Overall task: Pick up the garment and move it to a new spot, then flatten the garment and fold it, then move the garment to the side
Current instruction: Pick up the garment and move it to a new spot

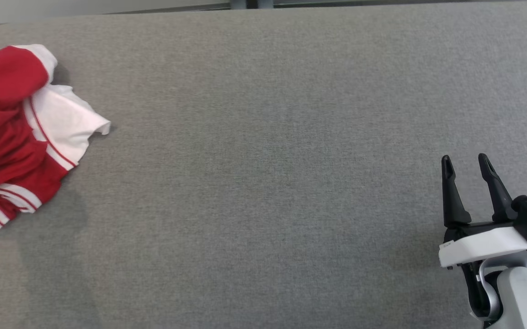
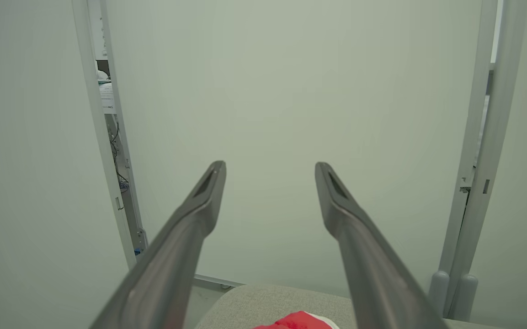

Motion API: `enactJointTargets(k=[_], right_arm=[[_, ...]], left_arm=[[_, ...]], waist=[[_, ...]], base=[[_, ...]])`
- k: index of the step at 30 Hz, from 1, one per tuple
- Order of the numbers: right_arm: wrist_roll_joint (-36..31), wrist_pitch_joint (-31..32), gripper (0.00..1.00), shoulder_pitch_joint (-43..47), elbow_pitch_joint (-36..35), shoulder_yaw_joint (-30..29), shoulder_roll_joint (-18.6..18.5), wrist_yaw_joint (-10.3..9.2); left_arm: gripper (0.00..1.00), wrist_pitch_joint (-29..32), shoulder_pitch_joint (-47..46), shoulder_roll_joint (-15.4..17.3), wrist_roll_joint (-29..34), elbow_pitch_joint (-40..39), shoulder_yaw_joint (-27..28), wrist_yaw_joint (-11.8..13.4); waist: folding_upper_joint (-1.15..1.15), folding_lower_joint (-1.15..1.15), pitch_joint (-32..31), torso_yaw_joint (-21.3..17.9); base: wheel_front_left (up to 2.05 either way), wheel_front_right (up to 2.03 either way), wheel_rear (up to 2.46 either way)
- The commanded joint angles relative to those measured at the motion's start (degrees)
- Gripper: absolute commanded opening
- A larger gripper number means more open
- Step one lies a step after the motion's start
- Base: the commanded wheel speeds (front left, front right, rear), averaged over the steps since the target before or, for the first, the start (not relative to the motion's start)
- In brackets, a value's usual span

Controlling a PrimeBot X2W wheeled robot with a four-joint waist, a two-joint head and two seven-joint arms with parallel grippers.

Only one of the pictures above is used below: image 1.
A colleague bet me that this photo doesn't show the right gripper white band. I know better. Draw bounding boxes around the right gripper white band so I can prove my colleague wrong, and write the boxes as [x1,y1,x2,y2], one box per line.
[438,154,527,323]

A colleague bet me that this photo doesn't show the red jersey with white sleeves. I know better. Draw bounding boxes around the red jersey with white sleeves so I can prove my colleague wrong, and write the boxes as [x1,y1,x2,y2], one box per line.
[0,85,112,229]

